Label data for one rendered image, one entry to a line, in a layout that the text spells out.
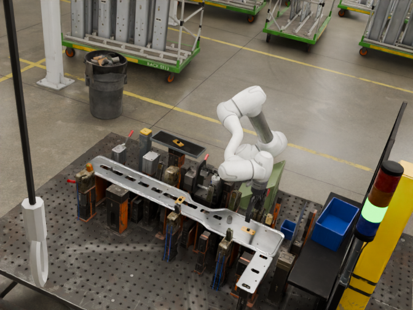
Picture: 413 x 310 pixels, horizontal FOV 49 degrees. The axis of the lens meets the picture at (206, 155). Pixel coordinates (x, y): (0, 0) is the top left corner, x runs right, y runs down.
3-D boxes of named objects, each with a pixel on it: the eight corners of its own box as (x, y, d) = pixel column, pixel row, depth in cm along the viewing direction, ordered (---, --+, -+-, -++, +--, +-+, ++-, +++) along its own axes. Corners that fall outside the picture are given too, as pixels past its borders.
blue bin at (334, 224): (309, 238, 259) (314, 222, 252) (327, 212, 281) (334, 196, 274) (336, 252, 253) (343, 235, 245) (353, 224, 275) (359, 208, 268)
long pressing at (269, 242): (77, 170, 293) (77, 168, 293) (99, 154, 311) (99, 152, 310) (273, 259, 248) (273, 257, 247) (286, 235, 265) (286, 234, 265)
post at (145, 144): (136, 183, 335) (138, 133, 311) (142, 178, 341) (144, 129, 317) (144, 187, 333) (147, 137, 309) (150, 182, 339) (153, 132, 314)
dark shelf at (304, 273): (286, 283, 234) (287, 279, 232) (329, 194, 303) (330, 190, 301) (326, 302, 226) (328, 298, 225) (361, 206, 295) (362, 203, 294)
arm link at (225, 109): (219, 119, 270) (237, 107, 270) (209, 104, 284) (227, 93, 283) (227, 133, 279) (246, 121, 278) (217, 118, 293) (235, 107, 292)
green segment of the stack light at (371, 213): (359, 217, 147) (365, 203, 143) (363, 206, 152) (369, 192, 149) (380, 226, 144) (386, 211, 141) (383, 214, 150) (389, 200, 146)
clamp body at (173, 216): (158, 258, 277) (161, 216, 258) (168, 246, 286) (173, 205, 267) (171, 265, 274) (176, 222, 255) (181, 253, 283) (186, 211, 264)
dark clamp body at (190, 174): (175, 219, 308) (180, 174, 287) (184, 209, 318) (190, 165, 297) (188, 226, 305) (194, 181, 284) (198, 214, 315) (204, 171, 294)
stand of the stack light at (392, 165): (329, 291, 167) (380, 166, 135) (333, 278, 172) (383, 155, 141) (347, 299, 165) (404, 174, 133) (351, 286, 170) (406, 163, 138)
